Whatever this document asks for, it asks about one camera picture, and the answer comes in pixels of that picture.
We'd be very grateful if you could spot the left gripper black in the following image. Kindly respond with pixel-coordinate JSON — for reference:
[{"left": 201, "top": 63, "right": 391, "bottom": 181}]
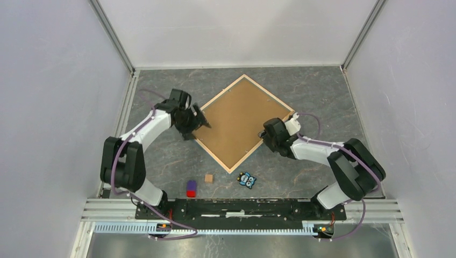
[{"left": 175, "top": 103, "right": 211, "bottom": 141}]

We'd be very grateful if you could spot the brown cardboard backing board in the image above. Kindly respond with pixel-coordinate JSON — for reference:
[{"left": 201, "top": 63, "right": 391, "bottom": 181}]
[{"left": 197, "top": 78, "right": 291, "bottom": 170}]

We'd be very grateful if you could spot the wooden picture frame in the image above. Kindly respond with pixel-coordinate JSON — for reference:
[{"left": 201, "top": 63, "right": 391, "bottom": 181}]
[{"left": 193, "top": 74, "right": 296, "bottom": 175}]

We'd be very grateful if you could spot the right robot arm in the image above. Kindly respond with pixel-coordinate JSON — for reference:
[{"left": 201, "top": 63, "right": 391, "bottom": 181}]
[{"left": 259, "top": 117, "right": 386, "bottom": 219}]

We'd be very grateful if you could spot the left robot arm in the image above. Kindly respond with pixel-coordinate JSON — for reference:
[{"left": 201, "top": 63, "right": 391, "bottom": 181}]
[{"left": 100, "top": 89, "right": 210, "bottom": 219}]

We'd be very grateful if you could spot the blue owl toy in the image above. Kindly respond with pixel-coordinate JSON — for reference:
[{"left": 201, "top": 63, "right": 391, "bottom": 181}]
[{"left": 237, "top": 172, "right": 257, "bottom": 189}]

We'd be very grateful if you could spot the small wooden cube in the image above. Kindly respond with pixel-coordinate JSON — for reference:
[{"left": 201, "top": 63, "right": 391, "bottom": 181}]
[{"left": 204, "top": 174, "right": 213, "bottom": 183}]

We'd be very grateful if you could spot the purple red toy block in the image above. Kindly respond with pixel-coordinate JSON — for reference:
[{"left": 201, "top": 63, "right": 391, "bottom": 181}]
[{"left": 186, "top": 180, "right": 197, "bottom": 198}]

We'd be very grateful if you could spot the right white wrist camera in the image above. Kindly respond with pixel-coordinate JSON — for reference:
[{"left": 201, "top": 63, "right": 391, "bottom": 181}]
[{"left": 284, "top": 112, "right": 301, "bottom": 136}]

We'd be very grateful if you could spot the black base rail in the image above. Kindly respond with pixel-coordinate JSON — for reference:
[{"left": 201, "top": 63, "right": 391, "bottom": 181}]
[{"left": 134, "top": 198, "right": 347, "bottom": 239}]

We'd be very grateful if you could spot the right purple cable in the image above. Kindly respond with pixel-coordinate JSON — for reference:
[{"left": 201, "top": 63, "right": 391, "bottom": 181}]
[{"left": 295, "top": 113, "right": 382, "bottom": 243}]

